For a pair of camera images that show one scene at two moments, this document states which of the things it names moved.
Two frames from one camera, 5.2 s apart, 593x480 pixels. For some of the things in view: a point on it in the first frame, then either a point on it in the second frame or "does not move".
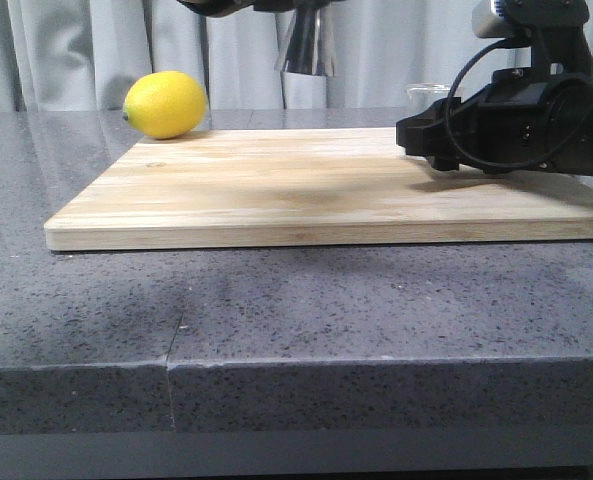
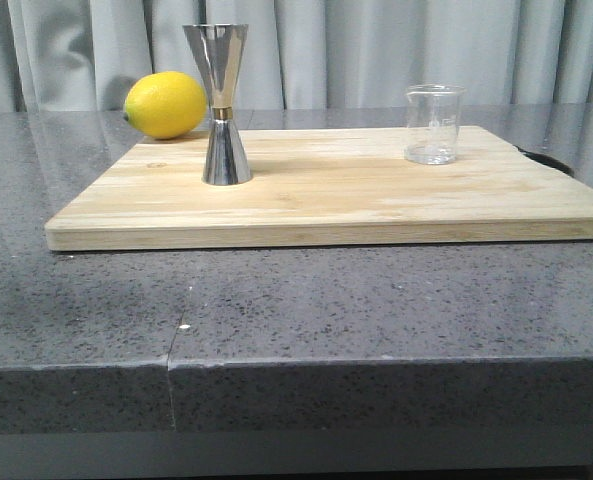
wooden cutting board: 299,186 does not move
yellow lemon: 165,104 does not move
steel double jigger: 301,44 → 218,50
